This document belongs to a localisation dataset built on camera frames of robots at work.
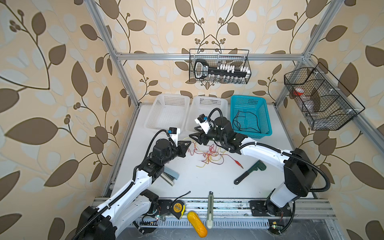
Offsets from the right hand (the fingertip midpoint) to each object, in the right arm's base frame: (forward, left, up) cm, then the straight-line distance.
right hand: (193, 132), depth 78 cm
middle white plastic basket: (+38, -9, -17) cm, 43 cm away
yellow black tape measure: (-31, +8, -19) cm, 38 cm away
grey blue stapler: (-16, +14, -19) cm, 29 cm away
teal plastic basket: (+30, -44, -22) cm, 57 cm away
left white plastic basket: (+37, +19, -22) cm, 47 cm away
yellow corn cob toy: (-38, -1, -18) cm, 42 cm away
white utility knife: (-36, -7, -20) cm, 42 cm away
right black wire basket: (+5, -66, +13) cm, 68 cm away
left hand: (-5, +1, -1) cm, 5 cm away
